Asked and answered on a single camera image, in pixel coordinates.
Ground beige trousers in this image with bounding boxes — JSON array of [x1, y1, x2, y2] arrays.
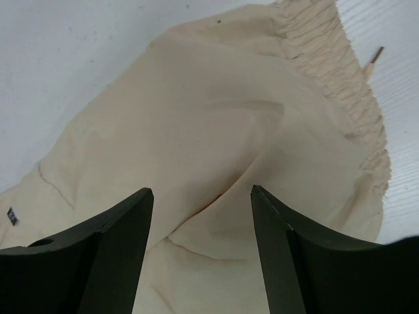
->
[[1, 1, 390, 313]]

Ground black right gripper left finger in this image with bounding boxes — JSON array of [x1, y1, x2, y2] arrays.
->
[[1, 188, 154, 313]]

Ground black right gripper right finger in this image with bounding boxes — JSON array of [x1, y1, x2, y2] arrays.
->
[[251, 186, 418, 314]]

